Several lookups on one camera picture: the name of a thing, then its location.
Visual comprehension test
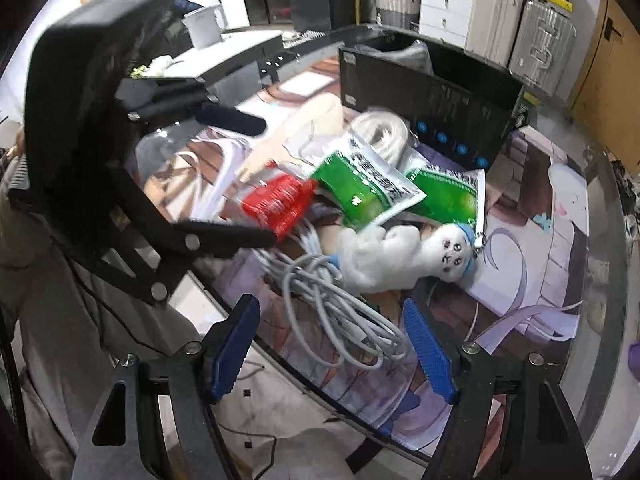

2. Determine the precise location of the red snack packet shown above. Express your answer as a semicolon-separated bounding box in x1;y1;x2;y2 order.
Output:
239;160;318;240

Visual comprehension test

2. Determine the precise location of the white grey cable bundle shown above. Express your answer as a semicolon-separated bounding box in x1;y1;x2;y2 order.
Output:
249;219;412;372

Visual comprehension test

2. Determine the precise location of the green medicine sachet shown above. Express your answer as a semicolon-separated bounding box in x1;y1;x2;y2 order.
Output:
401;156;486;230
311;133;426;231

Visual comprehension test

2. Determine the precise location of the white plush toy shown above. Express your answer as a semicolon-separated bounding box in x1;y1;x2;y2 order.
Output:
335;223;475;294

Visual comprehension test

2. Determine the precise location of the white electric kettle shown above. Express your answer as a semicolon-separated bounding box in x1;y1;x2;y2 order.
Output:
182;3;228;50

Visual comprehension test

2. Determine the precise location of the anime printed table mat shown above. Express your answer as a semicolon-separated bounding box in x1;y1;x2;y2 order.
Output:
139;54;589;456

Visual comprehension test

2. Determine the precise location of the woven laundry basket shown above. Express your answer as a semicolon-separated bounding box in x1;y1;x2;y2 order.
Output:
375;0;420;30

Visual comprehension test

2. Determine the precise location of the black cardboard box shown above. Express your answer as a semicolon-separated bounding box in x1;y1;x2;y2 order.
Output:
338;27;523;170

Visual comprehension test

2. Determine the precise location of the beige suitcase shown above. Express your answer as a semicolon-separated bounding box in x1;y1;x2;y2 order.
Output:
465;0;525;67

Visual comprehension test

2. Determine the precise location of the wooden door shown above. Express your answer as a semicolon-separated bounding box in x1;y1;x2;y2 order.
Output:
572;0;639;174

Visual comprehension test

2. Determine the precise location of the silver suitcase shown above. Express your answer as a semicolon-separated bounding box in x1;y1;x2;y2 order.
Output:
509;0;577;96

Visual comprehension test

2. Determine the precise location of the cream white rope coil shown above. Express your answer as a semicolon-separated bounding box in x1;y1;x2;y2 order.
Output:
299;107;414;169

